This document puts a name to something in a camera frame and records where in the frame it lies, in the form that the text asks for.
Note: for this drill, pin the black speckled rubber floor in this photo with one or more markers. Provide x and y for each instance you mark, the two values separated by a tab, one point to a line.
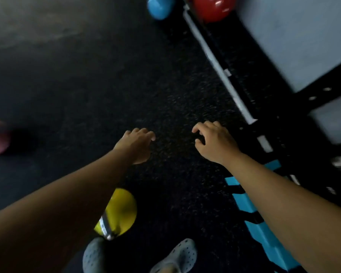
116	68

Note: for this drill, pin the person's light blue clog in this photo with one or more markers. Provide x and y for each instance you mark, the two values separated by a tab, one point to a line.
182	257
95	257

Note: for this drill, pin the blue kettlebell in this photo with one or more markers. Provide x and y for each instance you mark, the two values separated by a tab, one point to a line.
160	7

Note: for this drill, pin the red kettlebell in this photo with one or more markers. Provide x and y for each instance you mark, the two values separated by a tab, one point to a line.
213	8

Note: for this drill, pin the yellow kettlebell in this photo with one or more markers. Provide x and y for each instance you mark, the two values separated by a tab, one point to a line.
122	210

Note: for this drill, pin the person's left light blue clog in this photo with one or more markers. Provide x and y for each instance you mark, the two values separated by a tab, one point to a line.
95	257

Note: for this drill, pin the person's right light blue clog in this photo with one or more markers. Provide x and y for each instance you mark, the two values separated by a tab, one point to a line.
182	257

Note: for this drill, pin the person's left forearm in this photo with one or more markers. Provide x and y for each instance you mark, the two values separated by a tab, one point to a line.
51	213

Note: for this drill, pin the person's right hand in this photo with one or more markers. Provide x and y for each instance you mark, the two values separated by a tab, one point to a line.
218	143

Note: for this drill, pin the blue black striped block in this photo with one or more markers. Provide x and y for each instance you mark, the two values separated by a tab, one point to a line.
244	204

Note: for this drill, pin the person's right forearm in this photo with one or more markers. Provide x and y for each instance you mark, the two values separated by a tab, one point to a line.
295	213

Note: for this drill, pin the black metal rack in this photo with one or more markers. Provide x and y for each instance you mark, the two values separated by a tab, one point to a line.
216	63

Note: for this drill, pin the person's left hand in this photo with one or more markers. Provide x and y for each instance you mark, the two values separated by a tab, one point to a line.
135	146

